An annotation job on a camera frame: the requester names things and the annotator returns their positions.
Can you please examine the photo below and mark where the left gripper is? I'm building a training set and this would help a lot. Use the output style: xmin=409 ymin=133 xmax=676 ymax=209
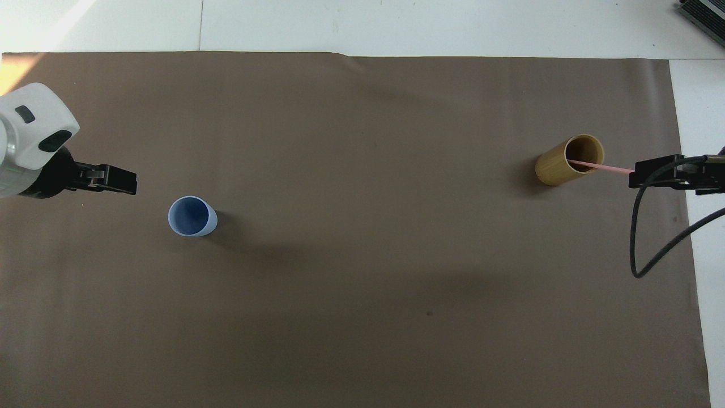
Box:
xmin=19 ymin=146 xmax=87 ymax=200

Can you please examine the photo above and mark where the black cable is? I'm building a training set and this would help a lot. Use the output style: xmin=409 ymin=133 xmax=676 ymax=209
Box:
xmin=630 ymin=154 xmax=725 ymax=279

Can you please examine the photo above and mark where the bamboo cup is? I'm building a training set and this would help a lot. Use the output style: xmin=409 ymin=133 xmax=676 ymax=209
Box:
xmin=535 ymin=134 xmax=605 ymax=187

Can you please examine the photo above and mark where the pink chopstick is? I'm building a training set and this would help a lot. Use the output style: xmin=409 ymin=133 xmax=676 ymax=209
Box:
xmin=568 ymin=159 xmax=636 ymax=175

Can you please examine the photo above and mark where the blue cup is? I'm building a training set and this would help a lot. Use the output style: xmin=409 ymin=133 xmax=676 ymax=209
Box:
xmin=168 ymin=195 xmax=218 ymax=237

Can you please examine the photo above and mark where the black stand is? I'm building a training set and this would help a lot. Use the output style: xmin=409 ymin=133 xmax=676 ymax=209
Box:
xmin=678 ymin=0 xmax=725 ymax=49

